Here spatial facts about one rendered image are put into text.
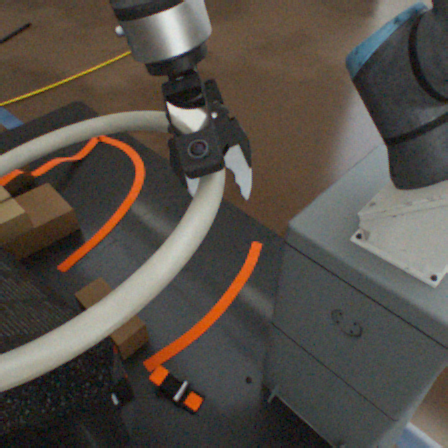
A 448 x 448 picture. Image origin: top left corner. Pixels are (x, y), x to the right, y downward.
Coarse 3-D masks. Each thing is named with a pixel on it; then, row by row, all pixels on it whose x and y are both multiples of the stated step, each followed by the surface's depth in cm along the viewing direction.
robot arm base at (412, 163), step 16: (416, 128) 73; (432, 128) 73; (400, 144) 77; (416, 144) 75; (432, 144) 73; (400, 160) 78; (416, 160) 75; (432, 160) 73; (400, 176) 79; (416, 176) 76; (432, 176) 74
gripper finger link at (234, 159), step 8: (224, 152) 53; (232, 152) 53; (240, 152) 53; (224, 160) 53; (232, 160) 54; (240, 160) 54; (232, 168) 54; (240, 168) 54; (248, 168) 55; (240, 176) 55; (248, 176) 55; (240, 184) 56; (248, 184) 56; (240, 192) 57; (248, 192) 58
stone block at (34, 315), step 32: (0, 256) 112; (0, 288) 99; (32, 288) 106; (0, 320) 89; (32, 320) 94; (64, 320) 100; (0, 352) 81; (96, 352) 96; (32, 384) 82; (64, 384) 88; (96, 384) 95; (128, 384) 117; (0, 416) 76; (32, 416) 81; (64, 416) 87; (96, 416) 97; (128, 416) 115
